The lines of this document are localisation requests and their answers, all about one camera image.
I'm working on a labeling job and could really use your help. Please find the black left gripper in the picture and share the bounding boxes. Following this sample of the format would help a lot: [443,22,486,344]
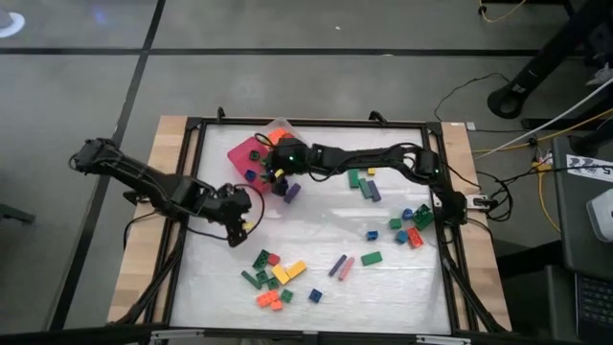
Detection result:
[210,184,254,249]

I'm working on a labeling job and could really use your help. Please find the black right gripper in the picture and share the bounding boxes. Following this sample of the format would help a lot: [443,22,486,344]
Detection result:
[265,137,313,196]

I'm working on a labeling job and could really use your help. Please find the dark green wooden plank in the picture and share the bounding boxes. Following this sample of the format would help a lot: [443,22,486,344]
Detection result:
[239,269,263,290]

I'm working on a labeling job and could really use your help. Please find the long orange stud brick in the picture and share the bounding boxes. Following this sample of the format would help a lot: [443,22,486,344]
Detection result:
[256,289,281,309]
[266,127,292,145]

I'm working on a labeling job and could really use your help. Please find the thin purple stick block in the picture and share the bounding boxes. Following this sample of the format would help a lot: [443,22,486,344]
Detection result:
[328,254,349,278]

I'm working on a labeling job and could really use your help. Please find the thin pink stick block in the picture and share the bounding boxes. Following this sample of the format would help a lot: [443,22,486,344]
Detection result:
[337,256,356,282]

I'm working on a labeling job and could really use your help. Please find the pink plastic bin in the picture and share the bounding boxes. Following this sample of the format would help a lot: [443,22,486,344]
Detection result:
[226,135,275,196]

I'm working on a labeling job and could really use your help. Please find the wide yellow wooden block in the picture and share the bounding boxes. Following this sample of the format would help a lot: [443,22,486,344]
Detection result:
[271,264,291,287]
[285,260,308,281]

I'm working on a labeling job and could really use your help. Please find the clear plastic bin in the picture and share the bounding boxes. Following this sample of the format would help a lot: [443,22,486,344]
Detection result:
[265,117,312,145]

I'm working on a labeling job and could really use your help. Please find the long red stud brick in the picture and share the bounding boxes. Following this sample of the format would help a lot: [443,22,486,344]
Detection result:
[405,226,425,250]

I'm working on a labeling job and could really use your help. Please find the black gantry bar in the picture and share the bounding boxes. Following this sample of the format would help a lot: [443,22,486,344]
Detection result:
[0,321,613,345]

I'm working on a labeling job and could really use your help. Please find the dark grey floor object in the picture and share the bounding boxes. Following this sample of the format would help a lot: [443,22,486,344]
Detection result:
[0,203,37,225]

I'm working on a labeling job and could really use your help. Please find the grey side cabinet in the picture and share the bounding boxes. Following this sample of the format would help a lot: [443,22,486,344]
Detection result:
[550,136,613,279]

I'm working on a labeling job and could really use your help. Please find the white floor disc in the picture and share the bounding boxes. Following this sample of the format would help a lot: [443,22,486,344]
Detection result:
[0,11,26,39]

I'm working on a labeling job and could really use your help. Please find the black floor stand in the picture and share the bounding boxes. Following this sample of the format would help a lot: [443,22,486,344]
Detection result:
[487,0,613,120]

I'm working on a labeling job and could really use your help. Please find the white printed paper label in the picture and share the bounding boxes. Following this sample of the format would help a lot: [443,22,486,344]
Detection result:
[566,153,613,184]

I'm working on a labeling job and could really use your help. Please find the white rounded device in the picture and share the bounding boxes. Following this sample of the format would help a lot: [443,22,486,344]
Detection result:
[586,188,613,243]

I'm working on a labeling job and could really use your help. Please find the black keyboard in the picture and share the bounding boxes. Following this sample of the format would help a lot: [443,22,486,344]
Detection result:
[574,272,613,344]

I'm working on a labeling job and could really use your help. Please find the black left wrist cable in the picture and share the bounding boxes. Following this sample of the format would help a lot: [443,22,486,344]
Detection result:
[185,183,265,241]

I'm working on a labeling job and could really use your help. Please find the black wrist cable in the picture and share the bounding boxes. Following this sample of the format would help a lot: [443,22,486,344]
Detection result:
[185,183,265,241]
[252,131,279,150]

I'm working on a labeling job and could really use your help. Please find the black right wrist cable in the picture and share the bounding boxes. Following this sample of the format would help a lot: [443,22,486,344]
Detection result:
[252,131,279,150]

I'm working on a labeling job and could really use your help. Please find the black aluminium table frame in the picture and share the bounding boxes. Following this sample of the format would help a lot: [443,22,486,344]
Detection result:
[107,114,511,336]

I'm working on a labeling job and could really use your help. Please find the thin black floor cable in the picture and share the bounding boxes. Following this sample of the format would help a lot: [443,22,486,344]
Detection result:
[433,71,511,133]

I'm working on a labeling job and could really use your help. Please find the black arm base cables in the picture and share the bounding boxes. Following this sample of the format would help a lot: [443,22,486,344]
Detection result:
[473,170,514,222]

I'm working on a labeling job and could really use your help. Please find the yellow cable loop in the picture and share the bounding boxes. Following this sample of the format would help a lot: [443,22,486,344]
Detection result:
[531,160,561,234]

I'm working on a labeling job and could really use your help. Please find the white floor cable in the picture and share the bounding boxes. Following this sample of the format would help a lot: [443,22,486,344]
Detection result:
[472,76,613,160]

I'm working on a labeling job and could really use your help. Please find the yellow floor cable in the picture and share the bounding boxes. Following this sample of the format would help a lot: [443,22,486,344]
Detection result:
[477,0,528,24]
[471,107,613,155]

